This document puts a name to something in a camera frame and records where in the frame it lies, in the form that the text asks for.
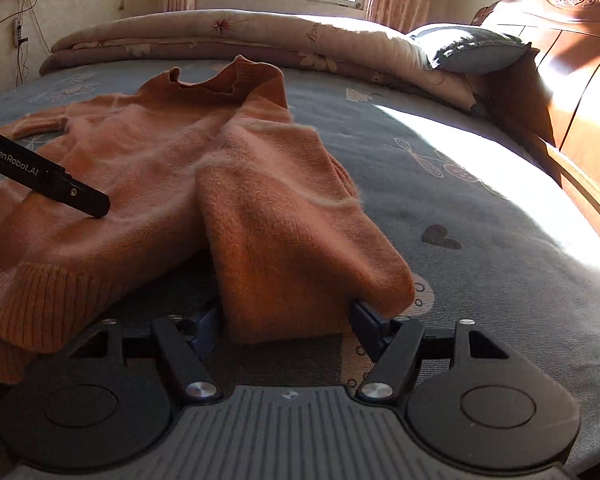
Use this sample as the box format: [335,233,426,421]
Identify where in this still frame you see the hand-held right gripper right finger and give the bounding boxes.
[350,299,512,403]

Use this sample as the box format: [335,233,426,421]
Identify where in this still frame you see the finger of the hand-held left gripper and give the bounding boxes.
[42,167,112,219]

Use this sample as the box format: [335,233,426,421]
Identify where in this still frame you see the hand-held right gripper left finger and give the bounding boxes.
[69,307,226,407]

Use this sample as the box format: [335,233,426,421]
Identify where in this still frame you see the orange knit sweater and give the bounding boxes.
[0,55,416,386]

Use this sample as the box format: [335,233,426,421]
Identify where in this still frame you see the blue floral bed sheet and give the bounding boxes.
[0,60,600,480]

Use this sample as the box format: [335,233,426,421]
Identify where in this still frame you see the pink floral quilt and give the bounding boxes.
[40,9,481,111]

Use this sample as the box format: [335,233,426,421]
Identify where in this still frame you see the grey-blue pillow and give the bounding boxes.
[407,24,536,75]

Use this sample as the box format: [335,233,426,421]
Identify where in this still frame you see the wooden headboard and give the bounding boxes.
[467,0,600,251]

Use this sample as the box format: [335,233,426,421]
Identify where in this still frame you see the black power cables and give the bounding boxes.
[0,0,48,66]

